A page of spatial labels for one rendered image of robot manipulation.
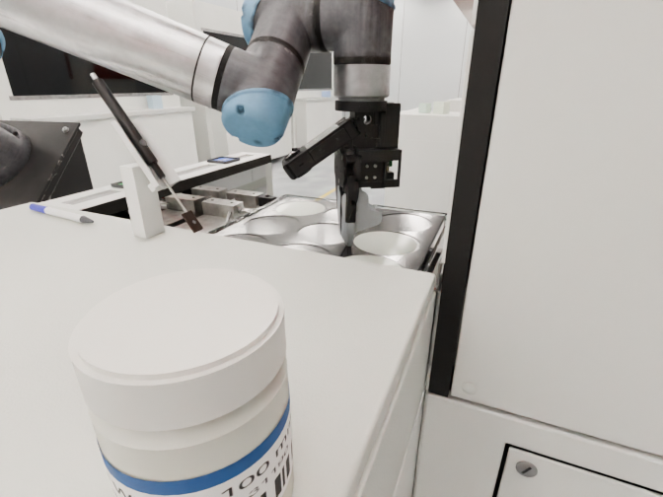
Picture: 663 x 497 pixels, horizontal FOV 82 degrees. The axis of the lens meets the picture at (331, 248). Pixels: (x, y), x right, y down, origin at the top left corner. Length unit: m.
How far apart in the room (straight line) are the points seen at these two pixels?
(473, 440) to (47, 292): 0.45
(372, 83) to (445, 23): 8.11
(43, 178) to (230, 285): 0.84
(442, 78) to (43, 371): 8.42
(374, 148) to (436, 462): 0.41
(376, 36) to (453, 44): 8.04
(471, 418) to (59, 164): 0.88
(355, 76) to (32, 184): 0.71
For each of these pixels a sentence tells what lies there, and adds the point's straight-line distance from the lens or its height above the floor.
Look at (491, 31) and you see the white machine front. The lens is 0.35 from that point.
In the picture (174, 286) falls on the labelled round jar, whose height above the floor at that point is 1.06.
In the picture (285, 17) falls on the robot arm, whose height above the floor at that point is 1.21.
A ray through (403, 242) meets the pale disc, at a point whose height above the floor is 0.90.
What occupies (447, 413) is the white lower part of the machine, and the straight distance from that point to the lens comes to 0.48.
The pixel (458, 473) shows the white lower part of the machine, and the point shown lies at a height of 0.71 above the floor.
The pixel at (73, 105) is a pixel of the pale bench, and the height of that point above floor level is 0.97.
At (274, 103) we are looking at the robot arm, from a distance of 0.46.
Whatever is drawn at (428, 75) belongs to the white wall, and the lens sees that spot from 8.60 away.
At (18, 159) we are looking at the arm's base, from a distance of 1.03.
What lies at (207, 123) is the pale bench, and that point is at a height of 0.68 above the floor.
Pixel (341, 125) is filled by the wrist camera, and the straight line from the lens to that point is 0.54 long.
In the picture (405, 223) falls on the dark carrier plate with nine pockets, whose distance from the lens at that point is 0.72.
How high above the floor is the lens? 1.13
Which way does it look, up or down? 23 degrees down
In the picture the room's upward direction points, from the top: straight up
